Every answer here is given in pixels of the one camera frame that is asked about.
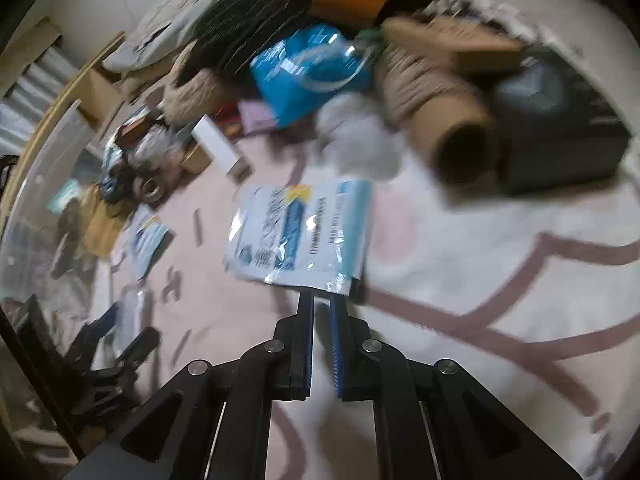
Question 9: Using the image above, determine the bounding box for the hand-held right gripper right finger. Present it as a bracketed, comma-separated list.
[327, 294, 583, 480]

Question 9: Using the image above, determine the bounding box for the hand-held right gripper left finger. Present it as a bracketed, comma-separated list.
[62, 290, 316, 480]

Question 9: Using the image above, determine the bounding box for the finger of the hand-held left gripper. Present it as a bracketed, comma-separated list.
[116, 329, 161, 375]
[82, 304, 121, 356]

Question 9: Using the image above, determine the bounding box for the white blue foil pouch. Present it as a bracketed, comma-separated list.
[127, 215, 173, 281]
[222, 177, 375, 296]

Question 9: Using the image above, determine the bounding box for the clear plastic storage bin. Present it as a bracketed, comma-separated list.
[0, 100, 108, 321]

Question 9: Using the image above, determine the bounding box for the long white box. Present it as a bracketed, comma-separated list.
[191, 114, 251, 181]

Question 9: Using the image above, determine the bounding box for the yellow translucent container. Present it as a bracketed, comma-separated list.
[80, 187, 131, 256]

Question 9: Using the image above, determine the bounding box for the blue knitted piece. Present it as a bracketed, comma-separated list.
[97, 170, 133, 206]

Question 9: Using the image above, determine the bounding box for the brown yarn roll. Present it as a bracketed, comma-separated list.
[132, 175, 168, 206]

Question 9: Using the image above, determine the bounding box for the crumpled white plastic bag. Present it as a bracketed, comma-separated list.
[127, 127, 188, 176]

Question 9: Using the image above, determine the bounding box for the small tan box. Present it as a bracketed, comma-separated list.
[180, 142, 213, 173]

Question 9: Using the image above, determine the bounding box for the white cotton wad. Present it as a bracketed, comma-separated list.
[315, 95, 406, 181]

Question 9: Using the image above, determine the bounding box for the pink flat box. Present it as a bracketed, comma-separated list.
[237, 99, 278, 133]

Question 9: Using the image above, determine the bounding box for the wooden open shelf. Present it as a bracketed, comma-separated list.
[0, 17, 131, 221]

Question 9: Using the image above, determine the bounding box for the dark red packet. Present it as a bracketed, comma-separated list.
[212, 102, 246, 136]

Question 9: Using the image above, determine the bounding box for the cardboard tube with yarn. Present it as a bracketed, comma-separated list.
[375, 45, 501, 186]

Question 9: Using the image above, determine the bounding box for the blue plastic packet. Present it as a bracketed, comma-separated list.
[249, 24, 376, 128]

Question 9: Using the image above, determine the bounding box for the grey blanket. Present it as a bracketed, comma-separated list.
[102, 0, 236, 76]

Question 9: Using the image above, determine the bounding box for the dark grey case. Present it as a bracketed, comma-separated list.
[492, 45, 632, 198]

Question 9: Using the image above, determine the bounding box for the black knit cloth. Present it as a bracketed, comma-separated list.
[190, 0, 351, 71]

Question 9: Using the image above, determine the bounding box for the brown cardboard box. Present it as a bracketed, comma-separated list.
[382, 15, 526, 73]

